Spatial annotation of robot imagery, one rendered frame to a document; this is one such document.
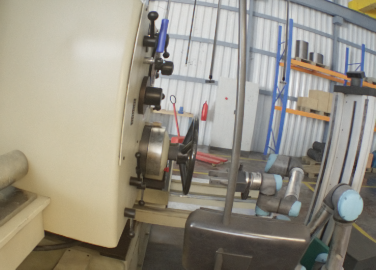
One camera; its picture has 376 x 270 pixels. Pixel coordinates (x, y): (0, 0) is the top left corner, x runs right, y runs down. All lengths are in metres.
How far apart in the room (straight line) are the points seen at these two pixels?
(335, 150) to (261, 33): 7.80
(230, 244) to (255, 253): 0.07
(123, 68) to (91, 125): 0.19
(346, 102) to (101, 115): 1.31
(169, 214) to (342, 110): 1.39
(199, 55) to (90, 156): 8.06
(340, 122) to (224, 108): 6.73
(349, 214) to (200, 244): 0.66
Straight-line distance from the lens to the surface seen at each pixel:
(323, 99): 8.52
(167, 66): 1.22
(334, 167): 1.68
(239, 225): 0.70
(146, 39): 0.91
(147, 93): 1.05
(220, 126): 8.22
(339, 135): 1.66
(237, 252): 0.74
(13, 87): 0.97
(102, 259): 1.64
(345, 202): 1.13
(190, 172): 1.18
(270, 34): 9.38
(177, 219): 2.09
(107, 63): 0.81
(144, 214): 2.09
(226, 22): 9.07
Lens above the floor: 1.59
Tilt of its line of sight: 8 degrees down
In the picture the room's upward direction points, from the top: 8 degrees clockwise
